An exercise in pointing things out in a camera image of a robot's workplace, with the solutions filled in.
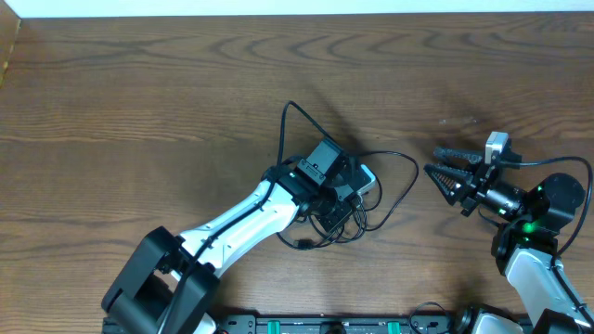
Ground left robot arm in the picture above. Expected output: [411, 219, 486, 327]
[101, 138, 377, 334]

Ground black usb cable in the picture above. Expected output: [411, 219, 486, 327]
[276, 150, 420, 251]

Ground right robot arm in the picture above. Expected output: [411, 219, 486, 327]
[424, 145, 593, 333]

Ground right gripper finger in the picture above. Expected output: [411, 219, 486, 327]
[423, 164, 474, 206]
[433, 147, 484, 166]

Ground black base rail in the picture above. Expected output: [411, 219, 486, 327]
[101, 301, 535, 334]

